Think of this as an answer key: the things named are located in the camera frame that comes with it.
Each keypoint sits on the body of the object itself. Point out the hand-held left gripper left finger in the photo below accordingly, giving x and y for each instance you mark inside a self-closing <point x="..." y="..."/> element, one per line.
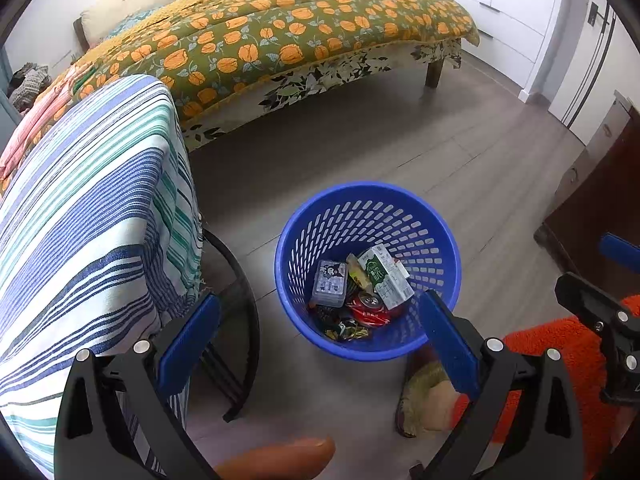
<point x="189" y="347"/>

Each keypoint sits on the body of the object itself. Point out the wooden headboard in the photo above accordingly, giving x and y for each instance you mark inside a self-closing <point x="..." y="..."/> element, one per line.
<point x="80" y="32"/>

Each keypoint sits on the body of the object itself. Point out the green white milk carton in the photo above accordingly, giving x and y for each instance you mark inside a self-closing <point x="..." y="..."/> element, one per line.
<point x="387" y="275"/>

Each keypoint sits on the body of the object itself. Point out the pink striped folded blanket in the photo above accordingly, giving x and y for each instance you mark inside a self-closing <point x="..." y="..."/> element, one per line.
<point x="35" y="120"/>

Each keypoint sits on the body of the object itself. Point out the white door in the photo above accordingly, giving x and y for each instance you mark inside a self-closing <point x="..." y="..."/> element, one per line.
<point x="585" y="60"/>

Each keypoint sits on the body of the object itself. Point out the striped tablecloth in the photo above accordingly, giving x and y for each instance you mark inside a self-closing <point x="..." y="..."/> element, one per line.
<point x="85" y="240"/>

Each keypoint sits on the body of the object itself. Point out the gold black snack wrapper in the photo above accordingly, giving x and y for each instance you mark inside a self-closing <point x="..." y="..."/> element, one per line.
<point x="345" y="330"/>

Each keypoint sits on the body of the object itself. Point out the brown wooden cabinet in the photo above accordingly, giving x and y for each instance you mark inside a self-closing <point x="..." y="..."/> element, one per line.
<point x="600" y="200"/>

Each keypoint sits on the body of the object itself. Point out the crushed red can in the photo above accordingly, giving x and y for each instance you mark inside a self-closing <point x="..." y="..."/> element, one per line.
<point x="367" y="309"/>

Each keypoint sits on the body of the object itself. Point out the floral bed skirt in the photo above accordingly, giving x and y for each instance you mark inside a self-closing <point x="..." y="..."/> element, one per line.
<point x="310" y="85"/>

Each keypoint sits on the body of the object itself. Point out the blue plastic basket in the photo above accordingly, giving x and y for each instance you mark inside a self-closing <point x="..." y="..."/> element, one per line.
<point x="320" y="220"/>

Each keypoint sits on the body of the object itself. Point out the person's left hand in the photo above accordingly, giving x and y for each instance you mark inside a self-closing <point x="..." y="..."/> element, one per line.
<point x="280" y="460"/>

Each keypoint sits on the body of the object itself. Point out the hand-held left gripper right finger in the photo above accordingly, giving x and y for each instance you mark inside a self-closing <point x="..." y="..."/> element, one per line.
<point x="450" y="350"/>

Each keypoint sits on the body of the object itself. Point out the beige snack packet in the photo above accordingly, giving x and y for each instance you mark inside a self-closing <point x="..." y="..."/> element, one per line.
<point x="357" y="272"/>

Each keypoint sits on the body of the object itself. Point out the clear plastic box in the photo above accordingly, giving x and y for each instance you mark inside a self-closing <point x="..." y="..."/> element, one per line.
<point x="330" y="282"/>

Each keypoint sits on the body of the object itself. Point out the orange fleece garment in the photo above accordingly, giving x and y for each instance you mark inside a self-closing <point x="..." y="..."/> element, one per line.
<point x="550" y="400"/>

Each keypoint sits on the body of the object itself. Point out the teal patterned pillow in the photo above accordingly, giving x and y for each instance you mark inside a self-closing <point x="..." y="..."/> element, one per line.
<point x="140" y="12"/>

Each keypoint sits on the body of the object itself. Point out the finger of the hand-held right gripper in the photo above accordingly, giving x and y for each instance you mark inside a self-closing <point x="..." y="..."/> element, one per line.
<point x="620" y="247"/>
<point x="595" y="305"/>

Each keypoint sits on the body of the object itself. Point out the beige plush slipper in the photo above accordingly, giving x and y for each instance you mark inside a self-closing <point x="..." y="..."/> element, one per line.
<point x="425" y="400"/>

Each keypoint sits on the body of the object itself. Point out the black metal table frame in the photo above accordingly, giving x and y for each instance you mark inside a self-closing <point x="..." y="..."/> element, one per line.
<point x="245" y="310"/>

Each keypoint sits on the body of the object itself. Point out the wooden bed leg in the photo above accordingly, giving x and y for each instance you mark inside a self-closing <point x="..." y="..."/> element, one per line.
<point x="434" y="72"/>

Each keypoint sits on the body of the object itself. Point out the white wardrobe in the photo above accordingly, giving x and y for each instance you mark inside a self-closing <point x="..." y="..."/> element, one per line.
<point x="475" y="15"/>

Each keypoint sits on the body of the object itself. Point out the pile of clothes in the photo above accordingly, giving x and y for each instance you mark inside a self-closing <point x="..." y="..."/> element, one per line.
<point x="30" y="85"/>

